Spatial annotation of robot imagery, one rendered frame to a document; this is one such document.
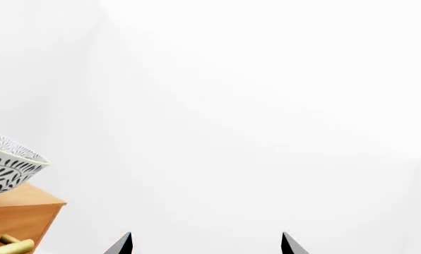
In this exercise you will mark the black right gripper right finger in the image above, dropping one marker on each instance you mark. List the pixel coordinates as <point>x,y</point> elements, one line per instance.
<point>291,246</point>

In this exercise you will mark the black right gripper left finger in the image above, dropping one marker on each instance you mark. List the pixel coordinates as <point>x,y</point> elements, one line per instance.
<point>123,246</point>

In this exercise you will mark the orange wooden cabinet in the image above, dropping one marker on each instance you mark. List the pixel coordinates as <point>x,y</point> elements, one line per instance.
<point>19,214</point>

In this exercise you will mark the white bowl with black pattern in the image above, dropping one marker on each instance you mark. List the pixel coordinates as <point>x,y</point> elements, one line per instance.
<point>9,169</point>

